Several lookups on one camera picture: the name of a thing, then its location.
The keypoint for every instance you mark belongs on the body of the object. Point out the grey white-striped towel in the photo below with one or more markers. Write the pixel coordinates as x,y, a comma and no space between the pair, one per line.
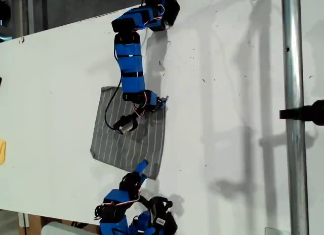
114,143

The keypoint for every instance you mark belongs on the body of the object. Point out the white table leg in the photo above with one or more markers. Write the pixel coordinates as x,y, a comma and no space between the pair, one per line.
24,219

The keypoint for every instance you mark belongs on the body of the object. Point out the yellow object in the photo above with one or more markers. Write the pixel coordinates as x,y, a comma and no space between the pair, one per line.
2,154

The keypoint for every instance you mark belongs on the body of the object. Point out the black clamp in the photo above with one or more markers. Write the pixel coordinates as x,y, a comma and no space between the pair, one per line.
303,113

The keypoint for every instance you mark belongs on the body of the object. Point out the small table edge clip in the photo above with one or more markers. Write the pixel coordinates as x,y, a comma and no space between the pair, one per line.
21,39

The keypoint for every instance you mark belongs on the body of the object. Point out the silver black camera box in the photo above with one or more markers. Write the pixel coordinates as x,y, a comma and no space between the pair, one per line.
126,126

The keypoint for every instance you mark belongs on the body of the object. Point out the black camera box white label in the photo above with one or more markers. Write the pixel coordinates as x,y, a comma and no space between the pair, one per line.
159,217

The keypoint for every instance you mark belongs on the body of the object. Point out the steel post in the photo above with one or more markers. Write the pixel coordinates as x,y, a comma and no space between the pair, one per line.
293,68

